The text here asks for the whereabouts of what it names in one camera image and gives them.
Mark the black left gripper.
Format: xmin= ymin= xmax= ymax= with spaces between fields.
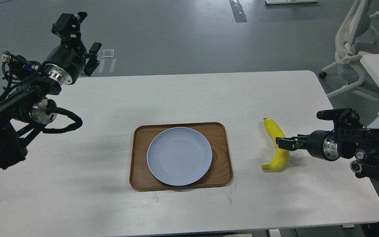
xmin=43 ymin=12 xmax=102 ymax=85

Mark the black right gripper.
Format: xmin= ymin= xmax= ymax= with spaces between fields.
xmin=276 ymin=130 xmax=341 ymax=161

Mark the yellow banana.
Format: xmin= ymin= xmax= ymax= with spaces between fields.
xmin=261 ymin=118 xmax=290 ymax=171

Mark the light blue plate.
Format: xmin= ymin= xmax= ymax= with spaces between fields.
xmin=146 ymin=127 xmax=213 ymax=186

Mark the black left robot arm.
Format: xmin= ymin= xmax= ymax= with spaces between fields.
xmin=0 ymin=12 xmax=101 ymax=170

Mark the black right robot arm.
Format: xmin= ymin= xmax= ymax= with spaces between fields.
xmin=275 ymin=108 xmax=379 ymax=181

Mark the wooden tray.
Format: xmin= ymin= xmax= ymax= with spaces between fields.
xmin=129 ymin=122 xmax=233 ymax=192

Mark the white office chair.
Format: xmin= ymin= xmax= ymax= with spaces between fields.
xmin=319 ymin=0 xmax=379 ymax=102

